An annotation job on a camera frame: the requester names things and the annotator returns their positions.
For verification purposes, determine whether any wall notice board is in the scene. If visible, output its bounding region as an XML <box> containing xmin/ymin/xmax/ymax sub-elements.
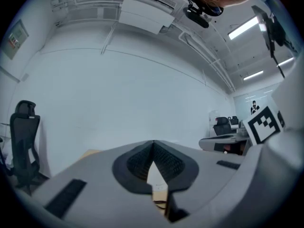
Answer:
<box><xmin>0</xmin><ymin>19</ymin><xmax>29</xmax><ymax>61</ymax></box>

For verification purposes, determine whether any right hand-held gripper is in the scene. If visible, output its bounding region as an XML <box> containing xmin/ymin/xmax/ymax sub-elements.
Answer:
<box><xmin>241</xmin><ymin>105</ymin><xmax>285</xmax><ymax>145</ymax></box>

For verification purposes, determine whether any ceiling light strip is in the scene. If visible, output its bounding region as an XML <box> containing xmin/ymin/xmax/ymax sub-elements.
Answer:
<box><xmin>243</xmin><ymin>70</ymin><xmax>265</xmax><ymax>81</ymax></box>
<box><xmin>276</xmin><ymin>57</ymin><xmax>295</xmax><ymax>68</ymax></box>
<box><xmin>227</xmin><ymin>16</ymin><xmax>260</xmax><ymax>40</ymax></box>

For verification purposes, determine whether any white ceiling air conditioner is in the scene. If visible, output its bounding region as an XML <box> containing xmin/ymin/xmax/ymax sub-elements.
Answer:
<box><xmin>118</xmin><ymin>0</ymin><xmax>177</xmax><ymax>35</ymax></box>

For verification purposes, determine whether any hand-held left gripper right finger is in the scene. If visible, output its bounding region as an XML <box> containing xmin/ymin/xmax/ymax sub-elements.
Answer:
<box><xmin>153</xmin><ymin>140</ymin><xmax>246</xmax><ymax>228</ymax></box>

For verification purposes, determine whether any black head-mounted camera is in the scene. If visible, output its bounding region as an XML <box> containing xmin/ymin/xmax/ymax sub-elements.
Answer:
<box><xmin>180</xmin><ymin>0</ymin><xmax>224</xmax><ymax>29</ymax></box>

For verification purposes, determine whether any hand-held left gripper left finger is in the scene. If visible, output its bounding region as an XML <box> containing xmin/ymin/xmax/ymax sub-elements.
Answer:
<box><xmin>16</xmin><ymin>140</ymin><xmax>167</xmax><ymax>228</ymax></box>

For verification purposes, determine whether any black office chair with headrest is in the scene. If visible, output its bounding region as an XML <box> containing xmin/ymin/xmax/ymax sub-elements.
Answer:
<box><xmin>9</xmin><ymin>100</ymin><xmax>41</xmax><ymax>191</ymax></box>

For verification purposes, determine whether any white desk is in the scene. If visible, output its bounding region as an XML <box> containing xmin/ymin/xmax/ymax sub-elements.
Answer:
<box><xmin>198</xmin><ymin>133</ymin><xmax>250</xmax><ymax>156</ymax></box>

